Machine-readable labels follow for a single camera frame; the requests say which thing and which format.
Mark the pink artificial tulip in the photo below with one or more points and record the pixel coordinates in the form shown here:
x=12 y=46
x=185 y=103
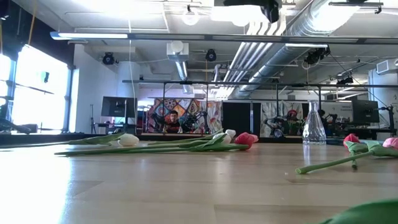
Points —
x=391 y=142
x=367 y=214
x=255 y=137

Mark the black overhead camera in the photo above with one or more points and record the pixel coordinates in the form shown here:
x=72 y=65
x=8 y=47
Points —
x=270 y=11

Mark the grey overhead frame beam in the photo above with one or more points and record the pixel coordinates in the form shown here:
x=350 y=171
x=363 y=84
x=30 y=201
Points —
x=217 y=37

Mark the black equipment silhouette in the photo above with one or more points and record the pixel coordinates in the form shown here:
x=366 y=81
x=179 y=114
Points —
x=18 y=127

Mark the black partition panel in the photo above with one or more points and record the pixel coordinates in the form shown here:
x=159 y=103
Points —
x=239 y=118

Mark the tall clear glass vase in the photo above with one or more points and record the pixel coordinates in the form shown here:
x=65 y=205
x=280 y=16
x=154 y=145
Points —
x=314 y=130

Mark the white artificial tulip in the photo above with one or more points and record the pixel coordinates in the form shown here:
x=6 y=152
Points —
x=128 y=140
x=225 y=139
x=231 y=133

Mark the person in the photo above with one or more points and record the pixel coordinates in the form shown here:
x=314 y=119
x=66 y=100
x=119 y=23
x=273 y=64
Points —
x=292 y=122
x=172 y=123

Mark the red artificial tulip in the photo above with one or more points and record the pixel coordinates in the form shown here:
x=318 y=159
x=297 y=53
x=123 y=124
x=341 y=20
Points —
x=244 y=140
x=350 y=138

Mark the silver ventilation duct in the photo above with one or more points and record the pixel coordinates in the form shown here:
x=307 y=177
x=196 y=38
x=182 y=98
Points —
x=311 y=28

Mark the black ceiling spotlight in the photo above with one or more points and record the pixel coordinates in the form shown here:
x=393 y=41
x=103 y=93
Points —
x=211 y=55
x=108 y=58

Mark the black frame-mounted camera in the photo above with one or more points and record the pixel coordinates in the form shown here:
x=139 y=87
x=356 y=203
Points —
x=317 y=56

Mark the LED strip light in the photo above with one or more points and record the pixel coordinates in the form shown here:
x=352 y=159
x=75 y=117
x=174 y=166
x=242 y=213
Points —
x=90 y=35

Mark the black tripod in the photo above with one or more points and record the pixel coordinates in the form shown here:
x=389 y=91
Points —
x=92 y=119

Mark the white air duct unit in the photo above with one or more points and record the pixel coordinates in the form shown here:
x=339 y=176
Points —
x=177 y=51

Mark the black neighbouring rig frame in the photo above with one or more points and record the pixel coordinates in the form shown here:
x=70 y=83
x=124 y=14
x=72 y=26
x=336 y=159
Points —
x=248 y=83

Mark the white floral cloth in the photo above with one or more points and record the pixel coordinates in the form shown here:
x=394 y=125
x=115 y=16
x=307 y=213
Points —
x=269 y=112
x=214 y=115

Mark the black computer monitor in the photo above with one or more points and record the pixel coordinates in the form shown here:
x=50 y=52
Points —
x=118 y=107
x=365 y=111

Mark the round white pendant lamp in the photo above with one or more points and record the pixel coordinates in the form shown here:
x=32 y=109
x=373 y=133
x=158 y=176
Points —
x=190 y=17

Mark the white ceiling pipe bundle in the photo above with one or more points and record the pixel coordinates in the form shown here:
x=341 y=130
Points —
x=248 y=56

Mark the colourful patterned tapestry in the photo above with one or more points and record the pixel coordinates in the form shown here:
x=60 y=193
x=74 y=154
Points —
x=183 y=109

